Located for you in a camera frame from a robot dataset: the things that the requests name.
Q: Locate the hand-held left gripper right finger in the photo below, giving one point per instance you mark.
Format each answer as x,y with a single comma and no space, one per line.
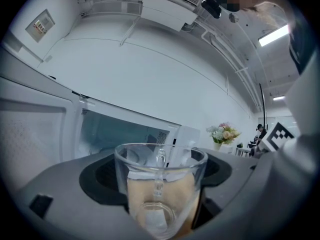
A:
237,196

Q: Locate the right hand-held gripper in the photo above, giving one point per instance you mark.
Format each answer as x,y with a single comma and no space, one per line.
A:
278,137

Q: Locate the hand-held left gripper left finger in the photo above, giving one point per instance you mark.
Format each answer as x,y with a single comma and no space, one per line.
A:
62,184

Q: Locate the white microwave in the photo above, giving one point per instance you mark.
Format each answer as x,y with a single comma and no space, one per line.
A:
37,134

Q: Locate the clear glass mug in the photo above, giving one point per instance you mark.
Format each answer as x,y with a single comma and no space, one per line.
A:
160,209

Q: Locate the whiteboard on black stand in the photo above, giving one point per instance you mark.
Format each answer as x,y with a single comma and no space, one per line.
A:
262,104

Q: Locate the small white table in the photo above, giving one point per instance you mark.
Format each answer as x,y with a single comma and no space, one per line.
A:
242,151

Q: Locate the small ceiling light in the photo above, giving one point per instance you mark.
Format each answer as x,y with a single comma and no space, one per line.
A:
278,98

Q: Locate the white vase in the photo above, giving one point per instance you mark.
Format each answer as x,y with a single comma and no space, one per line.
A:
217,146

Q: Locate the pastel flower bouquet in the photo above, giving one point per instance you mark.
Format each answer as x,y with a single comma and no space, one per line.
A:
223,134

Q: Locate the person's black clothing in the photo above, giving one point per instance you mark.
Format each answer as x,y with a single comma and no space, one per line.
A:
302,49

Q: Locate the long ceiling light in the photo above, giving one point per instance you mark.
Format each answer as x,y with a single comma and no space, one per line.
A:
273,35

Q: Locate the white air conditioner unit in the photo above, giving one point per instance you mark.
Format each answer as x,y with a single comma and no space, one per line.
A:
167,11

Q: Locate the black head-worn camera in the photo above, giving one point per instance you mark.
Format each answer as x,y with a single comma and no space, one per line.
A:
212,6

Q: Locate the grey wall electrical panel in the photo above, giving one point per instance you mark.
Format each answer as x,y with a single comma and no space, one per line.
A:
40,25

